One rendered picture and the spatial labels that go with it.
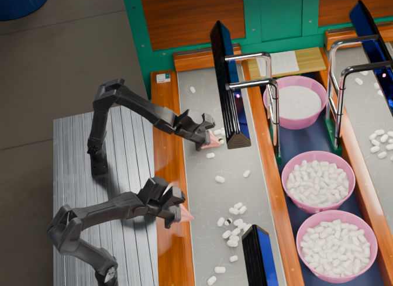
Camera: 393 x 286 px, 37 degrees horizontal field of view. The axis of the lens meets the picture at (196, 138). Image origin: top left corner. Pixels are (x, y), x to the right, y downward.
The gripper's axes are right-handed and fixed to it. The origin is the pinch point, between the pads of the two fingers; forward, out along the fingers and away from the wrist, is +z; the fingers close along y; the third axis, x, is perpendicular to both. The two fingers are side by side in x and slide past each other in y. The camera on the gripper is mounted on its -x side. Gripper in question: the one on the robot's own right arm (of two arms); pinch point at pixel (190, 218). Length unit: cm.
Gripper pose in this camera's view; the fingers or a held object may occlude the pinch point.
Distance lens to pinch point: 205.0
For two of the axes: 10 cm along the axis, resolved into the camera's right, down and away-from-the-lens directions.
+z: 8.3, 3.2, 4.5
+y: -0.9, -7.3, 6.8
